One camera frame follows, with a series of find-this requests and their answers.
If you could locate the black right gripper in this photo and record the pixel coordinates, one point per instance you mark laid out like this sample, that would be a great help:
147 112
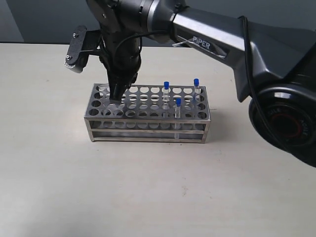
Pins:
124 60

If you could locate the blue-capped tube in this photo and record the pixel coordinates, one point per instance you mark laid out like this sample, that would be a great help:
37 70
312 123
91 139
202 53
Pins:
177 112
197 90
115 105
165 99

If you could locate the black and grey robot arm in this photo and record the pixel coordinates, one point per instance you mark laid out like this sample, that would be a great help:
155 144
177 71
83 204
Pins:
274 66

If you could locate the stainless steel test tube rack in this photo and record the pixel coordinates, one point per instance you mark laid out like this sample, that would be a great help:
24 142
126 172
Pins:
142 119

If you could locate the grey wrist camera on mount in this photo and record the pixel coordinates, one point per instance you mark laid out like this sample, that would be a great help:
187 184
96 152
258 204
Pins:
83 44

